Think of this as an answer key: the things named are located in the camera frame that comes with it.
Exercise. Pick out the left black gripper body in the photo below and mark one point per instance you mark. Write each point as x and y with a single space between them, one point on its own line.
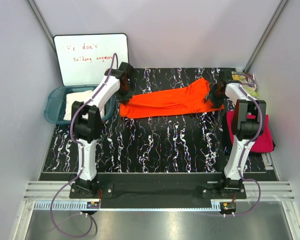
124 94

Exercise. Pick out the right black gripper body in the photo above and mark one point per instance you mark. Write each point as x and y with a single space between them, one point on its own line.
217 99

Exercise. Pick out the orange t shirt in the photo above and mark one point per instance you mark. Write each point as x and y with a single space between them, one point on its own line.
171 102

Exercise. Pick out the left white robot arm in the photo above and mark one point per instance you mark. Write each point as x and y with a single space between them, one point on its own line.
86 125

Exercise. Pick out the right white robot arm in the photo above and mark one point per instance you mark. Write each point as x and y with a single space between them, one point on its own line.
248 123

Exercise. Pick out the yellow paperback book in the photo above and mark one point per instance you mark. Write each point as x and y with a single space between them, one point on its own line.
246 79

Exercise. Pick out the green paperback book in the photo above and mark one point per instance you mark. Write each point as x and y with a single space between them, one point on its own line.
252 91

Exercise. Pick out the white whiteboard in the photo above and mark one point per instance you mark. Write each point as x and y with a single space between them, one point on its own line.
84 58

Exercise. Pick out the magenta folded t shirt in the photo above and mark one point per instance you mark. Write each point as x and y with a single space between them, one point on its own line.
229 116

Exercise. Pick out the teal plastic bin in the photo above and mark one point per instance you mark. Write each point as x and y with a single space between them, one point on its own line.
58 109

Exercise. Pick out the right connector box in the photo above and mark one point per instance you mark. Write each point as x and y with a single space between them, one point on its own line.
228 208

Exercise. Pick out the connector box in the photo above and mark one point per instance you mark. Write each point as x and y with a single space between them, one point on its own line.
93 204
228 208

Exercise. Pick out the left connector box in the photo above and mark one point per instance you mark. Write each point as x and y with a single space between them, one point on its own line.
93 204

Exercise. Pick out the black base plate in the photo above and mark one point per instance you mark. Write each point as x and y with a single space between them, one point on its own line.
194 200

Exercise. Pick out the white cable duct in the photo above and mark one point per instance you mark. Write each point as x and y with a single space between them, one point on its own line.
62 205

